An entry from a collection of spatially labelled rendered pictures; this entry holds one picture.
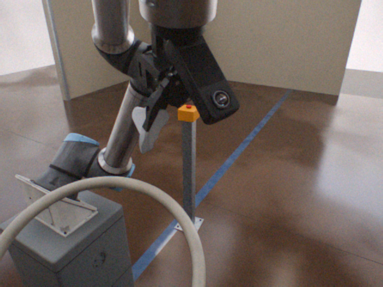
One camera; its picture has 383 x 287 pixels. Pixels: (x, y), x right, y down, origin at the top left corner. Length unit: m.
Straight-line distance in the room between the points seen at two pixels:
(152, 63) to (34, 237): 1.11
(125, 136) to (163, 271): 1.34
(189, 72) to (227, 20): 6.67
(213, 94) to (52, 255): 1.06
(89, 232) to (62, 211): 0.15
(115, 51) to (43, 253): 0.85
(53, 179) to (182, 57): 1.02
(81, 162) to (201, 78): 1.01
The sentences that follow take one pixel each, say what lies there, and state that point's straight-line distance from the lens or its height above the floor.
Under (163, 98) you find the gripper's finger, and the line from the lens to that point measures 0.37.
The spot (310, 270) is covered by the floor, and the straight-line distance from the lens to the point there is 2.35.
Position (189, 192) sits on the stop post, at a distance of 2.21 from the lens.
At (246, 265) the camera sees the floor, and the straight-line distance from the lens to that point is 2.24.
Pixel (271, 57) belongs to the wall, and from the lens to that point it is 6.72.
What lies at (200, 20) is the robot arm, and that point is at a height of 1.71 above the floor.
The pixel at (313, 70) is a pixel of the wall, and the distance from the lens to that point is 6.60.
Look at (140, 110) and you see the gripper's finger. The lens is 0.43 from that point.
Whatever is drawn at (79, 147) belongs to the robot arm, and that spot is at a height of 1.16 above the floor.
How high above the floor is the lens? 1.73
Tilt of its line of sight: 27 degrees down
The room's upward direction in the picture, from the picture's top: straight up
